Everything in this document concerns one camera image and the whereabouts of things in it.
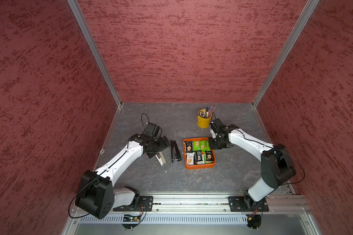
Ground orange plastic storage box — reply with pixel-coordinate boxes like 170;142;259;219
183;137;216;170

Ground black cookie packet upper left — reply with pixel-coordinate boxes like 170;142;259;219
184;141;194;152

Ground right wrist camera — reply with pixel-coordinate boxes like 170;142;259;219
210;118;227;135

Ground black cookie packet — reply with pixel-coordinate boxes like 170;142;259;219
184;141;194;152
206;151;215;163
194;151;204;165

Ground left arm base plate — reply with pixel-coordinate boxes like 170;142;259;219
112;196;154;212

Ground black cookie packet lower right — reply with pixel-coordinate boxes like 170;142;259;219
206;151;215;163

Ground yellow pen holder bucket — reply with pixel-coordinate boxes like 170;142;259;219
197;108;211;129

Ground aluminium frame rail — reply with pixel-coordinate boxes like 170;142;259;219
70;192;312;215

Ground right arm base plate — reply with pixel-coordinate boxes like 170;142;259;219
228;196;269;212

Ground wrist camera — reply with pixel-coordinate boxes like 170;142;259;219
210;118;227;135
143;122;160;139

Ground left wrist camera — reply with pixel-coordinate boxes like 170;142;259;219
143;122;160;139

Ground beige small stapler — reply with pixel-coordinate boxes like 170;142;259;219
156;151;166;166

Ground pens in bucket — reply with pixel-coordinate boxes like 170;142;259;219
199;106;216;118

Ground black stapler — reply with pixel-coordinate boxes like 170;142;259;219
170;140;181;162

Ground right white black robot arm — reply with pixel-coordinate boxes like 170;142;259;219
209;124;297;208

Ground black cookie packet centre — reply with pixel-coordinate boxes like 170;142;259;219
194;151;204;165

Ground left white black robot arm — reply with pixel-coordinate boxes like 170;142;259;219
75;135;170;219

